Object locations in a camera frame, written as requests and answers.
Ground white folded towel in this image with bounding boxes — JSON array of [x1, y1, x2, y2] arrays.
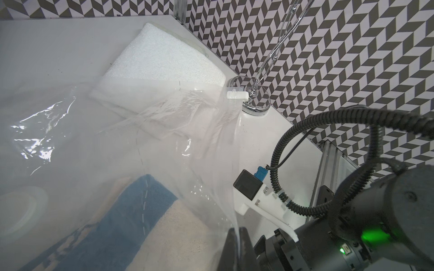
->
[[90, 23, 226, 138]]

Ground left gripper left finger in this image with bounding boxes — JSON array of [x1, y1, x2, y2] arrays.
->
[[217, 228, 238, 271]]

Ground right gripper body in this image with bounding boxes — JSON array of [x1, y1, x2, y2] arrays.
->
[[254, 219, 370, 271]]

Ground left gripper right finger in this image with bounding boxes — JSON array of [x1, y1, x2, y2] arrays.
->
[[240, 228, 259, 271]]

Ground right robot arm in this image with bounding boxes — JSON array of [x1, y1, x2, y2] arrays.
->
[[254, 166, 434, 271]]

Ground aluminium frame rail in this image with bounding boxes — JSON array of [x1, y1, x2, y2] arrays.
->
[[308, 140, 357, 207]]

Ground clear plastic vacuum bag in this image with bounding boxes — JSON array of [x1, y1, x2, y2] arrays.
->
[[1, 80, 248, 271]]

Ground black corrugated right cable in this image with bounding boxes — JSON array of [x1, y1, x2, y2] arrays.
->
[[266, 107, 434, 217]]

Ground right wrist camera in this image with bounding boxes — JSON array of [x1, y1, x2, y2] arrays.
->
[[229, 167, 317, 244]]

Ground blue and cream towel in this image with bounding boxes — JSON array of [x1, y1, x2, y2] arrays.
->
[[23, 175, 232, 271]]

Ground white vacuum bag valve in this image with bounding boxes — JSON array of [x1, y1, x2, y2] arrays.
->
[[1, 186, 48, 246]]

